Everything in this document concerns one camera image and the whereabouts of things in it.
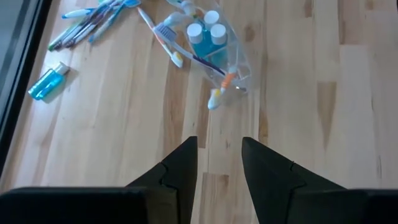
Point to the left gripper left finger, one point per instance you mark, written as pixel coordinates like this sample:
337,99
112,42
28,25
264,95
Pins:
174,193

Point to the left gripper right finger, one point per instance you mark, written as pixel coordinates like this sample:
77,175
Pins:
280,193

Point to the orange and white toothbrush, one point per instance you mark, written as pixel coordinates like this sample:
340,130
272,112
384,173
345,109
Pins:
214,99

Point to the clear plastic bag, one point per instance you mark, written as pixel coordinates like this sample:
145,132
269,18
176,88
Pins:
239,62

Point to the purple striped white toothbrush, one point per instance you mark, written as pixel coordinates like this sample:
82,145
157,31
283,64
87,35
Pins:
164,32

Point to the blue mouthwash bottle white cap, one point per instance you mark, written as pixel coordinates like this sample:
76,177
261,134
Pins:
218,33
211,18
195,32
46,84

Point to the teal and white toothbrush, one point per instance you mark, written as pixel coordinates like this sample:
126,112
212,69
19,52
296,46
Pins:
104,26

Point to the blue bristled white toothbrush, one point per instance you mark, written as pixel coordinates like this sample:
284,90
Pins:
82,32

